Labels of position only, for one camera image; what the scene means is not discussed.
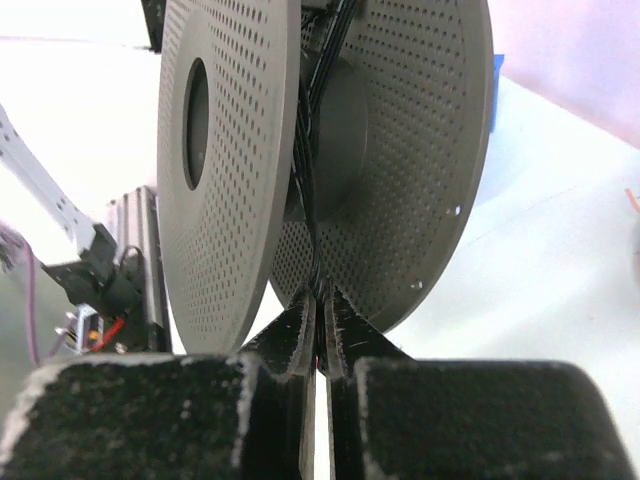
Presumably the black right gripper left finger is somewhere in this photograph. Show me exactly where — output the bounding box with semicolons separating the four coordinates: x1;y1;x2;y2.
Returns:
1;290;316;479

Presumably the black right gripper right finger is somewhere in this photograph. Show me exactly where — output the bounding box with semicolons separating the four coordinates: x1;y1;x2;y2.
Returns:
323;288;635;479

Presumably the black filament spool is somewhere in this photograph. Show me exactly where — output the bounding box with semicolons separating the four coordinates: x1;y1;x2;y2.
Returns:
157;1;493;353

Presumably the black cable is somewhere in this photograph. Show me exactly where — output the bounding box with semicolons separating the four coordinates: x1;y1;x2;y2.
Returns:
294;0;361;301

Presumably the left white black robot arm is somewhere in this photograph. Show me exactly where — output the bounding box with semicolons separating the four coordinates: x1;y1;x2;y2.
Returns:
1;109;143;317

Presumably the blue plastic bin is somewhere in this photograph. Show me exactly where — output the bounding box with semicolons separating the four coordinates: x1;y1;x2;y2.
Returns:
490;53;505;133

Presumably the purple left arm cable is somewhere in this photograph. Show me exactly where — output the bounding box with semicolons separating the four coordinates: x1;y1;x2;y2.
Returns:
0;222;66;366

